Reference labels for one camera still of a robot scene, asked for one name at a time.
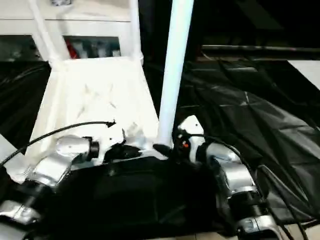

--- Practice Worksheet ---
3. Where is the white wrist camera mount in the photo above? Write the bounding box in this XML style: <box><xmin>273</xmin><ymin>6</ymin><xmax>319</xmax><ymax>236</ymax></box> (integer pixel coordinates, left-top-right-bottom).
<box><xmin>97</xmin><ymin>124</ymin><xmax>128</xmax><ymax>166</ymax></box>
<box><xmin>177</xmin><ymin>114</ymin><xmax>206</xmax><ymax>161</ymax></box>

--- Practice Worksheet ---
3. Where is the black right camera cable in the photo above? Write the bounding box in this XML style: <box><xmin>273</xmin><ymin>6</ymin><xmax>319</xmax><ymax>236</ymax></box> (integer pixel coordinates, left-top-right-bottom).
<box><xmin>188</xmin><ymin>133</ymin><xmax>309</xmax><ymax>240</ymax></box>

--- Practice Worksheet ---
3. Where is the white glass-door cabinet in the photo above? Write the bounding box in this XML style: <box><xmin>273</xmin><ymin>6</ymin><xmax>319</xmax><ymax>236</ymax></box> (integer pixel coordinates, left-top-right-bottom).
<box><xmin>0</xmin><ymin>0</ymin><xmax>134</xmax><ymax>63</ymax></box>

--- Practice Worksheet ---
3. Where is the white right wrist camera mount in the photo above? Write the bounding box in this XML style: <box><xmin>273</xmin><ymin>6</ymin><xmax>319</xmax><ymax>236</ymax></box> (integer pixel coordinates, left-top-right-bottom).
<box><xmin>177</xmin><ymin>114</ymin><xmax>206</xmax><ymax>161</ymax></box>

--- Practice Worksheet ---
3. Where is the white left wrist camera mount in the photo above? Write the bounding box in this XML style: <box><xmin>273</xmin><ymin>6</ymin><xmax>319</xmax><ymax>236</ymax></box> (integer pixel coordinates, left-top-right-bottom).
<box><xmin>97</xmin><ymin>124</ymin><xmax>128</xmax><ymax>166</ymax></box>

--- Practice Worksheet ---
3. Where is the long black rod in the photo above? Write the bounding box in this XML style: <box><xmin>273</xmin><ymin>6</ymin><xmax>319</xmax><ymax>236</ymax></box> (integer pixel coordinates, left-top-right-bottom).
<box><xmin>201</xmin><ymin>44</ymin><xmax>320</xmax><ymax>53</ymax></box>

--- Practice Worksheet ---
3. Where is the white plastic table top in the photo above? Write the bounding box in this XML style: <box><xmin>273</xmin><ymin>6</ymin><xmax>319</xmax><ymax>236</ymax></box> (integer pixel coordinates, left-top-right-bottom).
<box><xmin>4</xmin><ymin>55</ymin><xmax>173</xmax><ymax>185</ymax></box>

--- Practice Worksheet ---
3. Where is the white paper sheet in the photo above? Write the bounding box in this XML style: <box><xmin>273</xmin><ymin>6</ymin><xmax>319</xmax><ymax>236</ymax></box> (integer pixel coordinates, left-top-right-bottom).
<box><xmin>287</xmin><ymin>59</ymin><xmax>320</xmax><ymax>91</ymax></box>

